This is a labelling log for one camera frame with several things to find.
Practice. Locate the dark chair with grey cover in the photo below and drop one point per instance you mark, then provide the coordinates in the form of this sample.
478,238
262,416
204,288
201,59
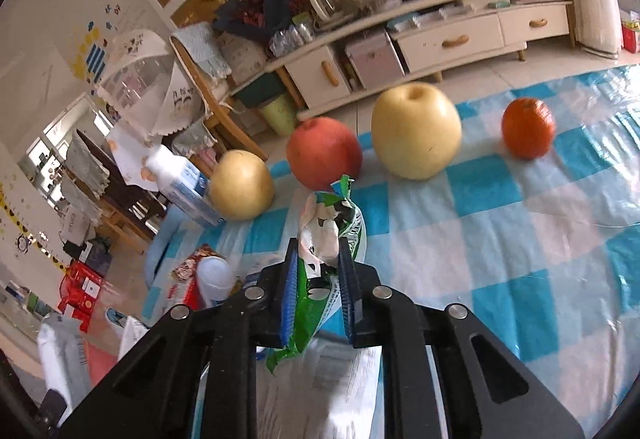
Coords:
85,169

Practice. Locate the pink storage box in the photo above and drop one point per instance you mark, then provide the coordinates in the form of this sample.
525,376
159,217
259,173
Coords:
375,61

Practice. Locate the large yellow pear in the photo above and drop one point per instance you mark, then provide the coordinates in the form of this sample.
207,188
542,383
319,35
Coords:
415,129

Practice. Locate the white pillow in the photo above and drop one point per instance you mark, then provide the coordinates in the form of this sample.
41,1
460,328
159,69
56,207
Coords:
60,359

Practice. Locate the white bottle blue label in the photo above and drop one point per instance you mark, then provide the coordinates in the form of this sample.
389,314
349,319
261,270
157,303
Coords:
185,189

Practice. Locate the dark blue wrapped bouquet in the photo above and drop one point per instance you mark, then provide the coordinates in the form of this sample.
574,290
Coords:
255,6

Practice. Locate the cluster of glass cups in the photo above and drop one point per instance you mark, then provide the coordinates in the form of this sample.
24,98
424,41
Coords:
290,39

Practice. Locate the dining table with white cloth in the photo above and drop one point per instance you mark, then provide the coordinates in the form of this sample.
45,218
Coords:
130,159

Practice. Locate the small yellow pear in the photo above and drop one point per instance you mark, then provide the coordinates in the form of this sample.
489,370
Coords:
240,186

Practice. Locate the light blue bolster cushion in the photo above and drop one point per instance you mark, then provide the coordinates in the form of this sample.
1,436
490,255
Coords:
167,244

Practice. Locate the cream TV cabinet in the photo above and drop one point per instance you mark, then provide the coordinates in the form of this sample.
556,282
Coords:
315,69

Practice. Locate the green white plastic wrapper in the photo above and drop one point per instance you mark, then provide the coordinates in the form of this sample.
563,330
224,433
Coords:
312,304

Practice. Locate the light wooden chair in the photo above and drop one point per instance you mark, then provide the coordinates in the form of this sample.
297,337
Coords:
227,119

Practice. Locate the glass electric kettle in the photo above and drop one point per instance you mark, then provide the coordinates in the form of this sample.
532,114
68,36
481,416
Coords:
325,1

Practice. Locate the long cream drawer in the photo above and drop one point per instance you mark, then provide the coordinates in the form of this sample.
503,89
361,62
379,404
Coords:
435,46

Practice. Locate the orange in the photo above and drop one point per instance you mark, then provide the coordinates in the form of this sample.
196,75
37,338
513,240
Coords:
527,129

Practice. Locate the white yogurt drink bottle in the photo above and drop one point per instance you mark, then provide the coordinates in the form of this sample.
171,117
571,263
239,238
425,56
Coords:
215,276

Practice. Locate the white mesh food cover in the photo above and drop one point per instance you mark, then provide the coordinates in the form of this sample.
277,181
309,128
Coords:
145,69

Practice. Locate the patterned red snack wrapper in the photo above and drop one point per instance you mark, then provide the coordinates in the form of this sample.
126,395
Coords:
192,264

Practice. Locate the green trash bin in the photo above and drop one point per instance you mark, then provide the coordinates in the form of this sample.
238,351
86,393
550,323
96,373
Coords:
277,116

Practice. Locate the light blue towel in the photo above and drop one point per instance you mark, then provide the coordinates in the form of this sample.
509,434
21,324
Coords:
200,49

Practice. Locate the blue yellow wall stickers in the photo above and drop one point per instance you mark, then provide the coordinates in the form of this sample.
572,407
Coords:
92,54

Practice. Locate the stack of red boxes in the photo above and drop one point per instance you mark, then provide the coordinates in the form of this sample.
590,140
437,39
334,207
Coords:
82,294

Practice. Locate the short cream drawer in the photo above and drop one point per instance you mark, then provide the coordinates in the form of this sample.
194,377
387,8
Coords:
535,24

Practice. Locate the red apple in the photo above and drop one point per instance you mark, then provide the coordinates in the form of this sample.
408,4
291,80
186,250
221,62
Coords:
322,154

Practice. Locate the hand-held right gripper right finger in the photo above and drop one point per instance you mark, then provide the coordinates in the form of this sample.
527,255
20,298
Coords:
346,299

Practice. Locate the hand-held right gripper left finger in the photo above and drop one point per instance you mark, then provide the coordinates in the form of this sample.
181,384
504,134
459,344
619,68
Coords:
289,299

